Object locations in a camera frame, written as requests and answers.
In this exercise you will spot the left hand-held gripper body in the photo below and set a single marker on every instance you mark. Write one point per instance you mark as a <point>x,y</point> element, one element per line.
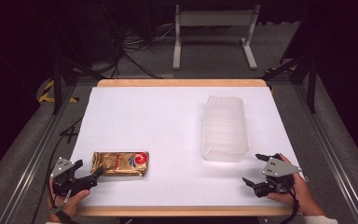
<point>62,168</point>

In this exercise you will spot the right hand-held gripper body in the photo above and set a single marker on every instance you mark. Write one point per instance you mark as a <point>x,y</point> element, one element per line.
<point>278,169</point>

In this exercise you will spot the gold foil snack packet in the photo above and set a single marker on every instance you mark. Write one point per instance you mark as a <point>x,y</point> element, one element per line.
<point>121,164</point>

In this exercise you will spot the translucent plastic container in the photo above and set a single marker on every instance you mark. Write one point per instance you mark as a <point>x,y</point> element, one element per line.
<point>225,129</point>

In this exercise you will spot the person's left hand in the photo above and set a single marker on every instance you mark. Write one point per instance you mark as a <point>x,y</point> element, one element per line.
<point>69,203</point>

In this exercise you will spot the person's right hand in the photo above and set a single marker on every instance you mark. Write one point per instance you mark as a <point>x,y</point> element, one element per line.
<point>303,193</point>

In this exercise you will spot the black tape cross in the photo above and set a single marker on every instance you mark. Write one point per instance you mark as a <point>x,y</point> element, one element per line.
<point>70,133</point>

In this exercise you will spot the yellow black hazard tape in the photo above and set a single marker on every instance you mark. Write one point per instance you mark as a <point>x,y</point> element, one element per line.
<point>45,93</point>

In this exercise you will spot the black tripod stand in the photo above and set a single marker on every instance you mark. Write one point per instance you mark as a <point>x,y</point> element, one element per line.
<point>57,84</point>
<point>311,84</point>

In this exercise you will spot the white table mat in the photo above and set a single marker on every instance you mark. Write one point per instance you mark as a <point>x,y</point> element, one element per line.
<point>155,124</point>

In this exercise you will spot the wooden table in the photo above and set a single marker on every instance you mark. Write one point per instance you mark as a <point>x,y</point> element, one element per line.
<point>180,82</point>

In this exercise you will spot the white metal stand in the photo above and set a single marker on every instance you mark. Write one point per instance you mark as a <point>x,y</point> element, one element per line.
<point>215,18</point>

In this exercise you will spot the aluminium floor rail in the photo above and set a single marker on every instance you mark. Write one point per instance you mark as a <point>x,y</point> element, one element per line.
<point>34,155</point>
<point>332,152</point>

